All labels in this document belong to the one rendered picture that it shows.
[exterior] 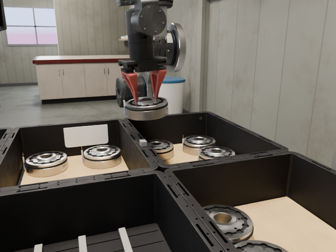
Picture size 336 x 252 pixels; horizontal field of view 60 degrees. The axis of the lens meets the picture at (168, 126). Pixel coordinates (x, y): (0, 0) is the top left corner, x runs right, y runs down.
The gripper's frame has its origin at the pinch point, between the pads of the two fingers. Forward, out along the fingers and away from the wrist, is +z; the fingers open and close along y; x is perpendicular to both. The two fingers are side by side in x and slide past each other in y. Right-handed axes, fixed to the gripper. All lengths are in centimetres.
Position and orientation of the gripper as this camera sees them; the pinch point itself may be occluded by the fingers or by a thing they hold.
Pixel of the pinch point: (145, 97)
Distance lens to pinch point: 70.8
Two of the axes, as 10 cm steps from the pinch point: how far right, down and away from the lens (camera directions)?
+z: 0.6, 9.4, 3.3
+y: 9.2, -1.9, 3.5
